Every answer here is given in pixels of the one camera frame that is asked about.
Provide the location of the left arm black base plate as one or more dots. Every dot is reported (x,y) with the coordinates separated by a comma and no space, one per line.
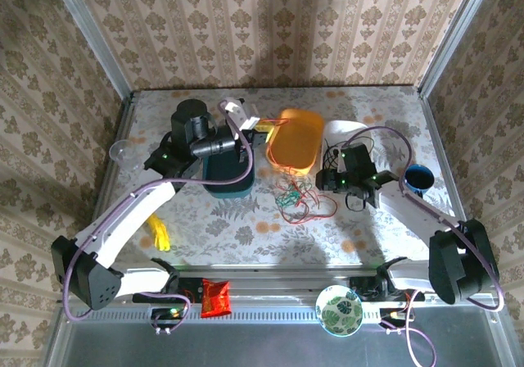
(192,291)

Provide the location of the aluminium frame rail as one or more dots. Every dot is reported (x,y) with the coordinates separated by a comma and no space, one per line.
(278,281)

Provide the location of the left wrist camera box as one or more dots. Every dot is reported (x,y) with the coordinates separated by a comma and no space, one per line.
(239,111)

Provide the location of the yellow banana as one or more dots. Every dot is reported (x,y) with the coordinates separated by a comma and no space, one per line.
(161,236)

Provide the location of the orange plastic bin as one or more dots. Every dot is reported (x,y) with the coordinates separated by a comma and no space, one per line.
(296,137)

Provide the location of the aluminium frame post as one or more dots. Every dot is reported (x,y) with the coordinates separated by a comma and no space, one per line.
(92,31)
(454,35)

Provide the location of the white plastic bin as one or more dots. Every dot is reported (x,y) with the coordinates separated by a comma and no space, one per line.
(344,128)

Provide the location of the grey metal panel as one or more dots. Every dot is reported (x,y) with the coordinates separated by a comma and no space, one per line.
(266,346)

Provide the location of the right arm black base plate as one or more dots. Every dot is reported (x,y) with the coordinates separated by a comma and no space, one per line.
(360,287)

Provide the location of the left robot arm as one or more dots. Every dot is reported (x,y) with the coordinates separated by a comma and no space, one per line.
(123,219)

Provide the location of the clear plastic cup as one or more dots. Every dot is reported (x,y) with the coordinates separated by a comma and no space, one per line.
(123,153)

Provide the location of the floral table cover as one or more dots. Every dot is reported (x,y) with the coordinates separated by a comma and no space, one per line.
(245,236)

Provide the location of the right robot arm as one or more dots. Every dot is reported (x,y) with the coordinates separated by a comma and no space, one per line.
(462,260)

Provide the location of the red foil snack packet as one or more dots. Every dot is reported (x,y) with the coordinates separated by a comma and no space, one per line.
(215,299)

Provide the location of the leaf print bowl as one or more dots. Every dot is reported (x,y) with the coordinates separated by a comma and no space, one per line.
(339,310)

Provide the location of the teal plastic bin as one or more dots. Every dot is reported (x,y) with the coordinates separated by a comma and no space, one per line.
(229,184)

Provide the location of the blue cup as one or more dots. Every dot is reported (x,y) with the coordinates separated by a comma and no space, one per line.
(419,178)

